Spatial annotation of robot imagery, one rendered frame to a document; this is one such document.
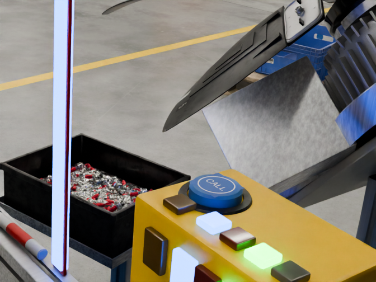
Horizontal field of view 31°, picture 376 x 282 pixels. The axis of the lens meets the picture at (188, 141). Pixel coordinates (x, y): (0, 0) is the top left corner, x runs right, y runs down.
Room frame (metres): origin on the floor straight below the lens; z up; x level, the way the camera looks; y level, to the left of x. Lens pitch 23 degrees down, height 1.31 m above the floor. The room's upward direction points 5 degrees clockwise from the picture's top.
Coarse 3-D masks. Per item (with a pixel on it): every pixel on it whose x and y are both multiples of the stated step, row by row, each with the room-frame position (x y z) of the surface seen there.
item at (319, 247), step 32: (160, 192) 0.46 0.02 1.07; (256, 192) 0.47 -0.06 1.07; (160, 224) 0.43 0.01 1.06; (192, 224) 0.41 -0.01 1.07; (256, 224) 0.42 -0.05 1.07; (288, 224) 0.43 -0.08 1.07; (320, 224) 0.43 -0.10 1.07; (192, 256) 0.40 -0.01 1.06; (224, 256) 0.38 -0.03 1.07; (288, 256) 0.38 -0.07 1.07; (320, 256) 0.39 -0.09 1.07; (352, 256) 0.39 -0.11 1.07
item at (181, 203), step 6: (168, 198) 0.44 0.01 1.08; (174, 198) 0.44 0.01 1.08; (180, 198) 0.44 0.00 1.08; (186, 198) 0.44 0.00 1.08; (168, 204) 0.43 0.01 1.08; (174, 204) 0.43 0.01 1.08; (180, 204) 0.43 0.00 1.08; (186, 204) 0.43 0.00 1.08; (192, 204) 0.43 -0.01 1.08; (174, 210) 0.43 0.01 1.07; (180, 210) 0.43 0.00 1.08; (186, 210) 0.43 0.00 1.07
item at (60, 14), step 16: (64, 0) 0.64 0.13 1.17; (64, 16) 0.64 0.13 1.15; (64, 32) 0.64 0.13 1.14; (64, 48) 0.64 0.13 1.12; (64, 64) 0.64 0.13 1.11; (64, 80) 0.64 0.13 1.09; (64, 96) 0.65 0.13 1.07; (64, 112) 0.65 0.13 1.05; (64, 128) 0.65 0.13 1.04; (64, 144) 0.65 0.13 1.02
